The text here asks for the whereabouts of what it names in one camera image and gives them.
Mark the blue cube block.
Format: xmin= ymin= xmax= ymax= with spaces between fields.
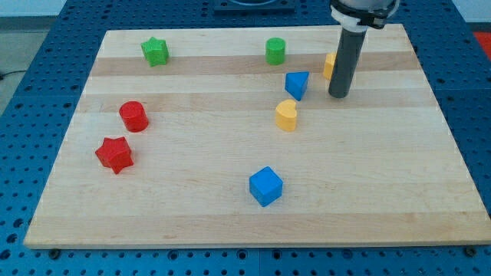
xmin=249 ymin=166 xmax=283 ymax=207

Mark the red cylinder block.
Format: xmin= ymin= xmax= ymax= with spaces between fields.
xmin=119 ymin=101 xmax=149 ymax=133

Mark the green cylinder block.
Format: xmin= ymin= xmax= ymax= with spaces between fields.
xmin=265 ymin=37 xmax=286 ymax=65

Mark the yellow heart block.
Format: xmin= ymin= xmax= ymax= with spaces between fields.
xmin=275 ymin=99 xmax=298 ymax=132

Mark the red star block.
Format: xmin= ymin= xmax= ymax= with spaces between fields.
xmin=95 ymin=136 xmax=133 ymax=174

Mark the blue triangle block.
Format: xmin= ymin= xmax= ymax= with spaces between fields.
xmin=285 ymin=71 xmax=309 ymax=101

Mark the yellow hexagon block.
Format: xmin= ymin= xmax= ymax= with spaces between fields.
xmin=323 ymin=52 xmax=337 ymax=81

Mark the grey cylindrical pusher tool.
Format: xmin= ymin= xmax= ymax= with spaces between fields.
xmin=328 ymin=28 xmax=366 ymax=99

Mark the wooden board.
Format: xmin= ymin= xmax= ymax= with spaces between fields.
xmin=24 ymin=24 xmax=490 ymax=249

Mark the green star block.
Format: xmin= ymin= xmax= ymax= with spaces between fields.
xmin=140 ymin=37 xmax=170 ymax=67

